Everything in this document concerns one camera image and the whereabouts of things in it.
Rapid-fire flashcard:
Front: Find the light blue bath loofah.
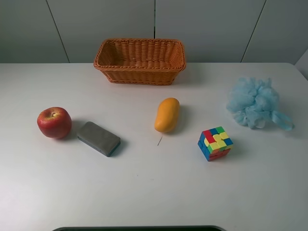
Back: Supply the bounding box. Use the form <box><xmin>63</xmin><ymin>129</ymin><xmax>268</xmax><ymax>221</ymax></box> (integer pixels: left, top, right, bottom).
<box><xmin>226</xmin><ymin>77</ymin><xmax>295</xmax><ymax>131</ymax></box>

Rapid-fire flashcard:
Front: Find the red apple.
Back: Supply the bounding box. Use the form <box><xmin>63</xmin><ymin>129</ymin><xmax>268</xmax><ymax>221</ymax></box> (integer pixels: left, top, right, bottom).
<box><xmin>37</xmin><ymin>107</ymin><xmax>72</xmax><ymax>139</ymax></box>

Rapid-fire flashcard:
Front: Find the multicolour puzzle cube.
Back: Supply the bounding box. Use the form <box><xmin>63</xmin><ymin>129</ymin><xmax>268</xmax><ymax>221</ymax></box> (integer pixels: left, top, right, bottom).
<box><xmin>198</xmin><ymin>127</ymin><xmax>233</xmax><ymax>162</ymax></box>

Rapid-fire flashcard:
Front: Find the grey whiteboard eraser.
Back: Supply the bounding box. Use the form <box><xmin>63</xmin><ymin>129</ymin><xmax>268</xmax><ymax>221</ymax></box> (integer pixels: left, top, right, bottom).
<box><xmin>77</xmin><ymin>121</ymin><xmax>121</xmax><ymax>157</ymax></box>

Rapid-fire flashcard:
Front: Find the yellow mango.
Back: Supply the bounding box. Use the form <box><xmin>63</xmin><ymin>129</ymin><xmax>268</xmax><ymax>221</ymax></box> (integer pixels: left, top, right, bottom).
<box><xmin>154</xmin><ymin>98</ymin><xmax>180</xmax><ymax>133</ymax></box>

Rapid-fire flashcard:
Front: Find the orange wicker basket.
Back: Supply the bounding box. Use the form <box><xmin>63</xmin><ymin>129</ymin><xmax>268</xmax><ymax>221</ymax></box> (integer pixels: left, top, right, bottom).
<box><xmin>93</xmin><ymin>38</ymin><xmax>186</xmax><ymax>86</ymax></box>

